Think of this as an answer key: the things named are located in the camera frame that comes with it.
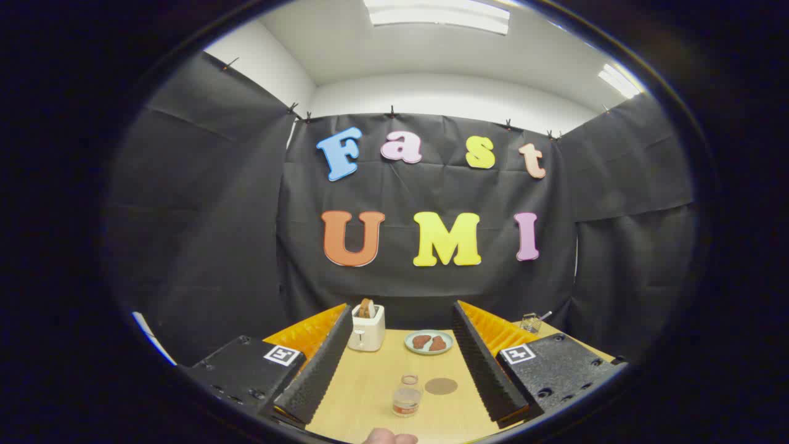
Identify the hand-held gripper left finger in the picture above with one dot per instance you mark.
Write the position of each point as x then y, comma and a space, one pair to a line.
315, 370

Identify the bread slice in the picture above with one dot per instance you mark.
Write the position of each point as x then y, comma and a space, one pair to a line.
367, 308

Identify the small ceiling light panel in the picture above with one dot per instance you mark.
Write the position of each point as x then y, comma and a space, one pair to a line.
617, 81

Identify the pale green plate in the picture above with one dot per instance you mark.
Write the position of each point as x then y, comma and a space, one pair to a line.
412, 348

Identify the wooden table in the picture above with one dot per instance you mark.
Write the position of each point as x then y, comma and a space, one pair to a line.
370, 382

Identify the large ceiling light panel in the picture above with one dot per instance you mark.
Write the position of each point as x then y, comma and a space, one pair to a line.
437, 15

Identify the brown meat piece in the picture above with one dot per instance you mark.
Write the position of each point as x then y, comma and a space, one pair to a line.
421, 341
438, 345

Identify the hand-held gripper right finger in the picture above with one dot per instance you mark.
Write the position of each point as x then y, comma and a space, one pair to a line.
486, 370

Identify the round brown coaster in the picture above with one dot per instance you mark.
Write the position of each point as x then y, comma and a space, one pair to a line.
441, 386

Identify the white toaster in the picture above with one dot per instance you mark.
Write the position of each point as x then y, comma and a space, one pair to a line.
366, 333

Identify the clear plastic juice bottle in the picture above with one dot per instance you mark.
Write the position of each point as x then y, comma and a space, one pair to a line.
407, 398

